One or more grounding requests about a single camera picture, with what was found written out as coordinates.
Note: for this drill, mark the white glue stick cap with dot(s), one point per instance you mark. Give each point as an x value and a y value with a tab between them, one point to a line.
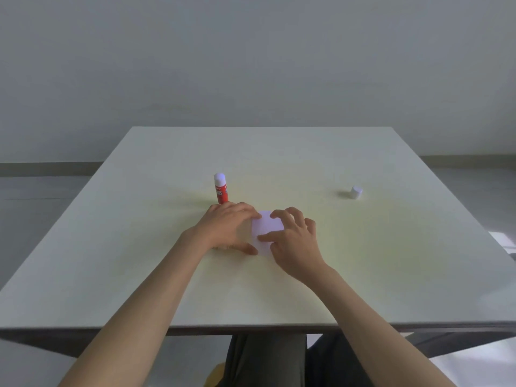
355	193

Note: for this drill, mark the red glue stick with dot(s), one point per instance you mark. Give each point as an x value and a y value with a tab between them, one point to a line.
221	191

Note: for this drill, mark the person's left hand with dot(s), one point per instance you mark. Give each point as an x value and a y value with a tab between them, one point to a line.
219	227

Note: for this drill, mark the dark green trousers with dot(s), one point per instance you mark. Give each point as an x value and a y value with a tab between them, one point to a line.
274	362

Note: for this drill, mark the person's left thumb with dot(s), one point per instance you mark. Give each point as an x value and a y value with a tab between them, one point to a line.
244	248

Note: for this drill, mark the person's left forearm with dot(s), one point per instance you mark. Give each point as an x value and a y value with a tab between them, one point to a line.
153	302

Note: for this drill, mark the person's right hand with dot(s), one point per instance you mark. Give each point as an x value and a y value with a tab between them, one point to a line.
298	249

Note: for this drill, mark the yellow seat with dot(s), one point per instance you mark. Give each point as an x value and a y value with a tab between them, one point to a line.
215	376

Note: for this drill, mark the person's right thumb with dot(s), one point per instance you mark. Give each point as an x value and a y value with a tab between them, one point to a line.
269	236

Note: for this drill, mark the dark table frame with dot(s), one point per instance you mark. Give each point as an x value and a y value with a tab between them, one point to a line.
451	338

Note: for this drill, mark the person's right forearm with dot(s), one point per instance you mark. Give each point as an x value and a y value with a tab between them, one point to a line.
363	330

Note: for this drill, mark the person's right middle finger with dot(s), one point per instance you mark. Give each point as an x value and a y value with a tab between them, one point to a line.
297	215

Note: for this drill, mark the pale square paper sheet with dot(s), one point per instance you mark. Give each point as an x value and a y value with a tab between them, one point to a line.
267	224

